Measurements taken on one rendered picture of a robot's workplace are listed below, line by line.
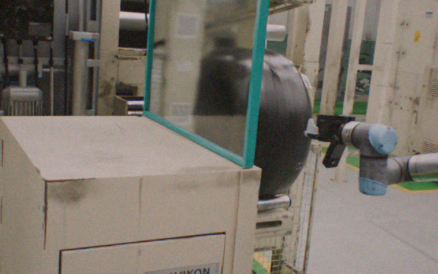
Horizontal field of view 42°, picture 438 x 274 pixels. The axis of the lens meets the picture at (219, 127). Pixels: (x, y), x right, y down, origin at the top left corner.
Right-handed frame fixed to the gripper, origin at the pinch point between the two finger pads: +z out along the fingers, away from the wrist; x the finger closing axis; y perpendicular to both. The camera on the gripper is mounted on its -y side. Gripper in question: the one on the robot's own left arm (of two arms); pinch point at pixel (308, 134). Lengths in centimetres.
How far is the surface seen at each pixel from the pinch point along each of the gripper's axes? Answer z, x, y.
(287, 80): 13.6, -0.8, 17.0
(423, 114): 308, -390, -15
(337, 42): 512, -432, 76
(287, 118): 8.5, 2.1, 4.4
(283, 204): 23.1, -7.9, -28.0
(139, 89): 84, 26, 11
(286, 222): 21.6, -8.3, -34.3
